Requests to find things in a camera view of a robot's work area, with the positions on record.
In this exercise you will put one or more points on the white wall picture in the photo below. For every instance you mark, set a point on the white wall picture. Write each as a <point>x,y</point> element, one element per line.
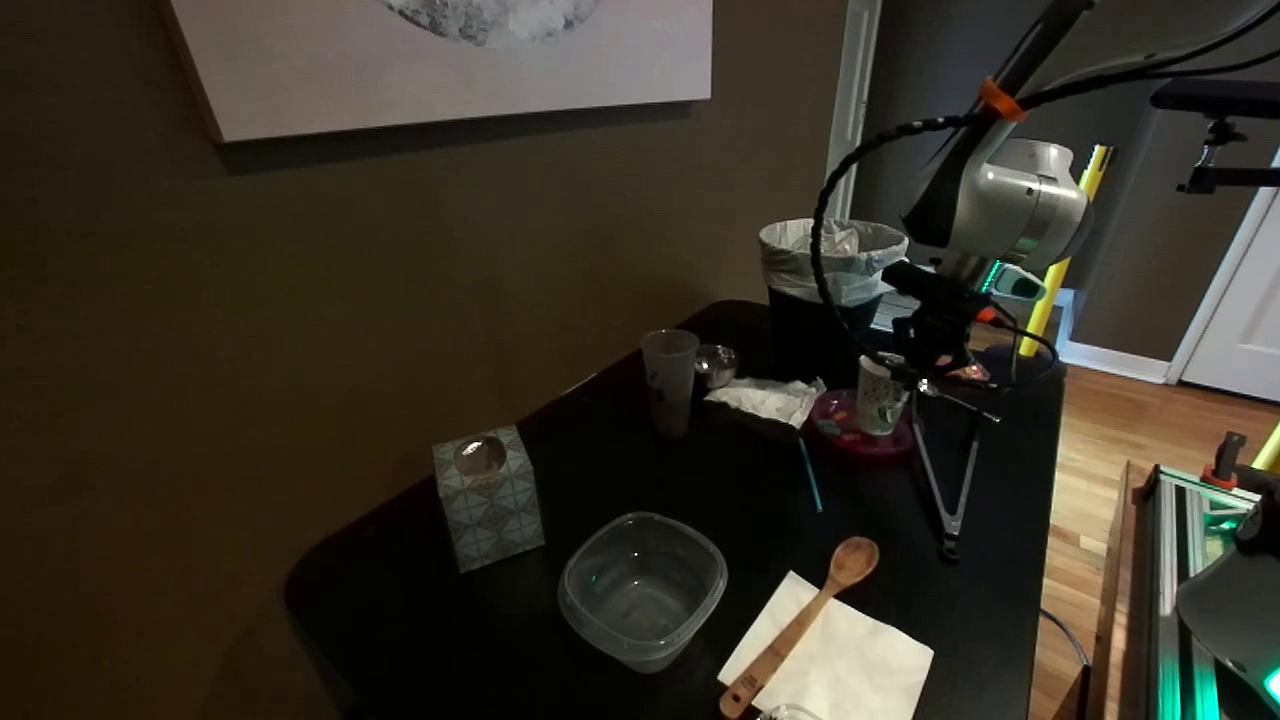
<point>333,64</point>

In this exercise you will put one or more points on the blue pencil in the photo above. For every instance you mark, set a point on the blue pencil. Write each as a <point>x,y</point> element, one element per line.
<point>811,473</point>

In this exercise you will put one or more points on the white printed paper cup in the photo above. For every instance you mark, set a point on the white printed paper cup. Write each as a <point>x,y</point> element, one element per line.
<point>882,404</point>

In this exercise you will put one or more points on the translucent plastic tumbler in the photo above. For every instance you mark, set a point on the translucent plastic tumbler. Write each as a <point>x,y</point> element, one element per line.
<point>670,384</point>

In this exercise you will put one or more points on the wooden spoon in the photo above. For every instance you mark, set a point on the wooden spoon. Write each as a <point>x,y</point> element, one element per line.
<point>851,563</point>

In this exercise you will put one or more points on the flat white paper napkin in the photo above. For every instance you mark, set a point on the flat white paper napkin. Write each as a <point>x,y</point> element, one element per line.
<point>853,667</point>

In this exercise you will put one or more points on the black diagonal pole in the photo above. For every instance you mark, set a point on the black diagonal pole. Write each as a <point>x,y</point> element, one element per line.
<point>1052,29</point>

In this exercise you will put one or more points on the grey white Franka robot arm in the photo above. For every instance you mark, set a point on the grey white Franka robot arm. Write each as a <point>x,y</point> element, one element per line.
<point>1023,200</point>

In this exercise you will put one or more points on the patterned tissue box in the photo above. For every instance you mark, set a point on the patterned tissue box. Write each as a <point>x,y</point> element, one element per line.
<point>487,512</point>

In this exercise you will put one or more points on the yellow pole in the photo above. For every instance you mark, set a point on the yellow pole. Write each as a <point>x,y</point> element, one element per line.
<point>1052,286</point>

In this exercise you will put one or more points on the small metal bowl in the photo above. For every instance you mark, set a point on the small metal bowl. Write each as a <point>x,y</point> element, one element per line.
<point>721,364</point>

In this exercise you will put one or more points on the white trash bag liner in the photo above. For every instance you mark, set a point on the white trash bag liner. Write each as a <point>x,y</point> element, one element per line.
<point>801,262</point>

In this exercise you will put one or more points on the black orange clamp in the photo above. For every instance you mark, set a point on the black orange clamp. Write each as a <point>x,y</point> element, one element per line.
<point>1226,460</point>

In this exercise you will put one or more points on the orange tape wrap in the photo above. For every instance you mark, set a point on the orange tape wrap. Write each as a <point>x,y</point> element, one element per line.
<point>998,101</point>

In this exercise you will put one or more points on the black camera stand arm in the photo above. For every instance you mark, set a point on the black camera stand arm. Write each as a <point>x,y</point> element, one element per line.
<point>1215,98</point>

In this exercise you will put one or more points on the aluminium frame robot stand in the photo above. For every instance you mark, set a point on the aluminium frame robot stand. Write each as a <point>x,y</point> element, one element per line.
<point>1175,603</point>

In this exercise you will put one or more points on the black trash can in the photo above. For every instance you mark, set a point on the black trash can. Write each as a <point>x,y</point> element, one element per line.
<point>801,341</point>

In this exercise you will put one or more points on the crumpled white tissue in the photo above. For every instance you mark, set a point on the crumpled white tissue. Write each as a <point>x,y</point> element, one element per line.
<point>765,398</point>

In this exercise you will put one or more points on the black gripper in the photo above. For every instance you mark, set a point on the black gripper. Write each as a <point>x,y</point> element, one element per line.
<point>935,304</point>

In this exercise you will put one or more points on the white door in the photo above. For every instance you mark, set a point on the white door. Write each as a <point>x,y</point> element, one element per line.
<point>1245,320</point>

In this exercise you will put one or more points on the metal kitchen tongs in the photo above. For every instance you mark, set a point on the metal kitchen tongs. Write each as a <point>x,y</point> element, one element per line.
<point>949,521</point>

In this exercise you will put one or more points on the clear plastic food container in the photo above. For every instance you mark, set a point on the clear plastic food container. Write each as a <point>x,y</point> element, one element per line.
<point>643,587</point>

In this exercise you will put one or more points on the purple plastic plate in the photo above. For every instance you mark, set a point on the purple plastic plate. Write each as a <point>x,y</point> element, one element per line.
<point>842,432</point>

